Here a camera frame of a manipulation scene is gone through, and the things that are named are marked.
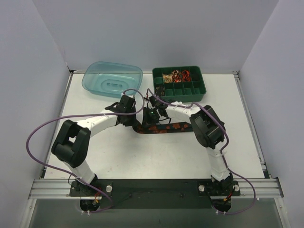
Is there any black orange floral necktie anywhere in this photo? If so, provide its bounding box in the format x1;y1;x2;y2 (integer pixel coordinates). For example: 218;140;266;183
132;122;193;134

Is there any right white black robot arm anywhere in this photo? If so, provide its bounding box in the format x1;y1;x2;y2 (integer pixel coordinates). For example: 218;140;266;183
145;95;234;190

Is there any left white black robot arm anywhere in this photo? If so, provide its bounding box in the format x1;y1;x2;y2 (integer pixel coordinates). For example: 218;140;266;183
51;95;137;185

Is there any dark rolled tie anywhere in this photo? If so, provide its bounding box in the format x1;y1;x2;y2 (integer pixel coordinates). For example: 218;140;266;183
155;86;165;97

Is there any teal transparent plastic tub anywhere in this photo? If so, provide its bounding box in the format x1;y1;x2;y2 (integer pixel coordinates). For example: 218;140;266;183
82;61;143;98

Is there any beige patterned rolled tie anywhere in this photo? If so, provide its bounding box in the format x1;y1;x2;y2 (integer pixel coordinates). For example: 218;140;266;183
162;74;173;83

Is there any green compartment organizer tray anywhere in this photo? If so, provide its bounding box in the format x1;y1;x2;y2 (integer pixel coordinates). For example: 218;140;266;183
152;66;207;103

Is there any red black rolled tie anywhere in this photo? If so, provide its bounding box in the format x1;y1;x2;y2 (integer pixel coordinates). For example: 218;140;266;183
171;70;182;83

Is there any orange red rolled tie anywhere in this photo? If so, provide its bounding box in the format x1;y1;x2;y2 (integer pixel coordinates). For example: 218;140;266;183
181;70;191;82

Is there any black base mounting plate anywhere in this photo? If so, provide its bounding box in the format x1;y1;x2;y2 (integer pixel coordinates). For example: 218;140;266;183
80;179;233;211

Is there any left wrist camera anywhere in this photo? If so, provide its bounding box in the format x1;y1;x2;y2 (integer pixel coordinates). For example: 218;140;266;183
121;93;135;99

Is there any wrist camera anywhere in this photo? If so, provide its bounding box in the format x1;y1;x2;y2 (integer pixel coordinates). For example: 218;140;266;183
121;93;135;99
144;94;162;106

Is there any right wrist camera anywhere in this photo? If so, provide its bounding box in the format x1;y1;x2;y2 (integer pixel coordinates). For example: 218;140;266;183
144;94;162;106

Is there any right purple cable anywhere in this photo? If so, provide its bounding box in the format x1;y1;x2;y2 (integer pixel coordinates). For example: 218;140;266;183
146;88;259;216

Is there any aluminium extrusion rail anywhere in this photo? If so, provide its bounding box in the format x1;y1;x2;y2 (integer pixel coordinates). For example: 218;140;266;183
29;179;284;199

